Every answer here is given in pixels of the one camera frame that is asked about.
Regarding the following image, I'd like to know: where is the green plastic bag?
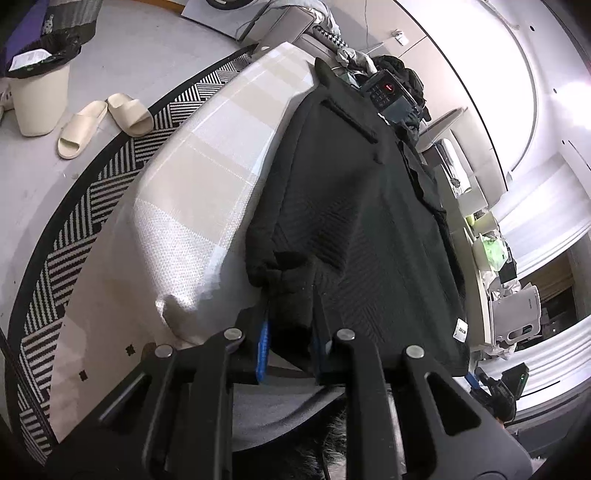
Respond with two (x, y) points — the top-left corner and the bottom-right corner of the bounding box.
(480, 232), (509, 274)

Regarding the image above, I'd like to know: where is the purple mat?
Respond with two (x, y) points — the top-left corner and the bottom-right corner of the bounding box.
(0, 0), (49, 66)

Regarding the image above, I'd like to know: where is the grey cloth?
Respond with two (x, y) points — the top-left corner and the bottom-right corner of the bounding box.
(230, 383), (348, 455)

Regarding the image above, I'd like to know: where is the black white striped rug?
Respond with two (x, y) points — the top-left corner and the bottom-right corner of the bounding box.
(0, 44), (259, 464)

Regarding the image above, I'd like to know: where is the beige trash bin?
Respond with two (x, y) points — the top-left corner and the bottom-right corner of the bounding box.
(7, 39), (83, 138)

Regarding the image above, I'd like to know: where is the pile of dark clothes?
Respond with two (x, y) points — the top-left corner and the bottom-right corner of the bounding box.
(372, 54), (433, 145)

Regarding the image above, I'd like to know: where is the white washing machine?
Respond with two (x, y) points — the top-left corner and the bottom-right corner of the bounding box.
(181, 0), (260, 20)

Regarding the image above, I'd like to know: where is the beige sofa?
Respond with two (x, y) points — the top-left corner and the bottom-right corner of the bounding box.
(239, 0), (354, 62)

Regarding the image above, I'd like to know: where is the woven laundry basket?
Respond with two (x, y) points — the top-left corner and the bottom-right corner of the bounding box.
(42, 0), (103, 37)

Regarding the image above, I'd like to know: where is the dark fuzzy cloth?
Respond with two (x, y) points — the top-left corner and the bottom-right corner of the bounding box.
(276, 399), (354, 480)

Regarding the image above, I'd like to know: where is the white electric kettle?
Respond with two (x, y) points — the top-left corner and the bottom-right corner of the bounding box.
(488, 284), (542, 348)

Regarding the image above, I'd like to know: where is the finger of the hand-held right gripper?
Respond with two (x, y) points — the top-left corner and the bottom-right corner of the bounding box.
(465, 369), (486, 398)

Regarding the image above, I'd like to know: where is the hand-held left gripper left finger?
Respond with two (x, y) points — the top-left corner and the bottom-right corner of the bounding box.
(60, 318), (271, 468)

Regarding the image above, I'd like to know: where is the houndstooth cushion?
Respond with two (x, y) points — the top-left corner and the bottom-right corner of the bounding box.
(313, 25), (348, 49)

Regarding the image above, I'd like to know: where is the black t-shirt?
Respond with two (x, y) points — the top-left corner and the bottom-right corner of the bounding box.
(246, 58), (472, 376)

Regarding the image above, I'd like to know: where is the black portable power station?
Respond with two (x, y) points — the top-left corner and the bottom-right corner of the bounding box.
(359, 69), (424, 123)

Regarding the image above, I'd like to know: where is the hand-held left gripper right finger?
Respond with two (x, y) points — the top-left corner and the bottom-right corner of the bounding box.
(311, 329), (533, 476)

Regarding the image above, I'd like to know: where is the beige side table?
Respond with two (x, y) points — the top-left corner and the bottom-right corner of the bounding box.
(434, 138), (497, 356)

